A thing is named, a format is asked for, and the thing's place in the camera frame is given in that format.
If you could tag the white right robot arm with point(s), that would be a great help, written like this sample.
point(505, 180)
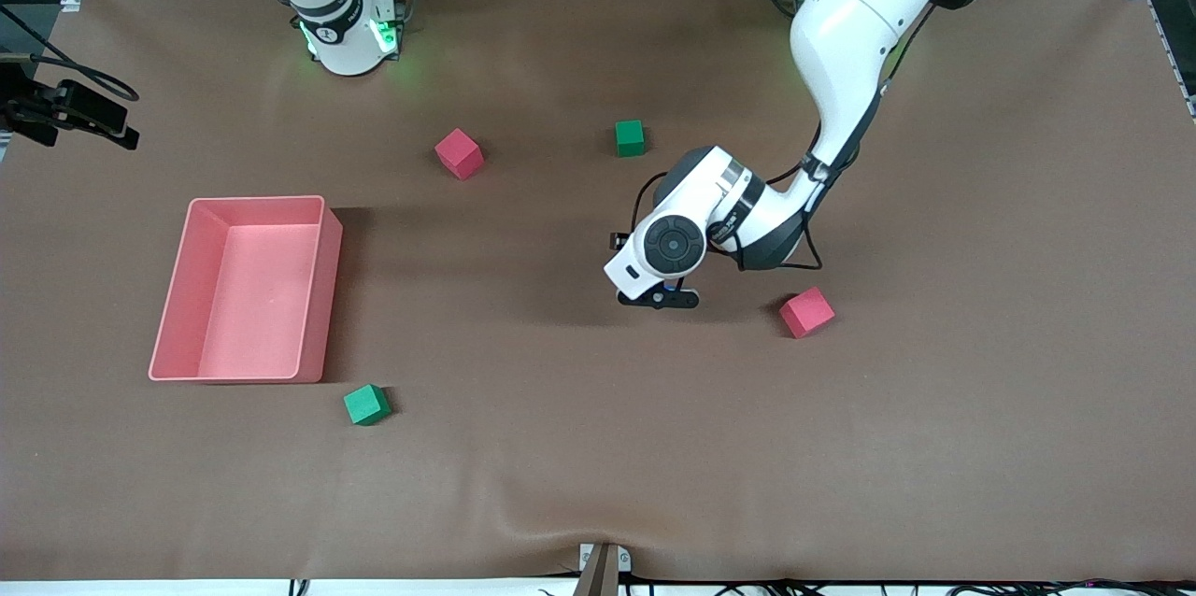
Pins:
point(346, 45)

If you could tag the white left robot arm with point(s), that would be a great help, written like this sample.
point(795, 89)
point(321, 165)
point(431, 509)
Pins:
point(841, 35)

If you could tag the green foam cube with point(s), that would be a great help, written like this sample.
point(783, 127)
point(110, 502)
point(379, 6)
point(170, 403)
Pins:
point(630, 137)
point(365, 404)

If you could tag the pink foam cube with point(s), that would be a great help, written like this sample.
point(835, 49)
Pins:
point(806, 312)
point(459, 154)

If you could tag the brown table cover mat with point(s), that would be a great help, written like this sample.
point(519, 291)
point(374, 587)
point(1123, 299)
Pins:
point(598, 437)

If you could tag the pink plastic tray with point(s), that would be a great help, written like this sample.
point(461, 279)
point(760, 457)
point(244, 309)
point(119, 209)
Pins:
point(252, 325)

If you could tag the metal edge bracket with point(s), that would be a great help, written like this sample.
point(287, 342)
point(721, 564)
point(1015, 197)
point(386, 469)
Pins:
point(598, 573)

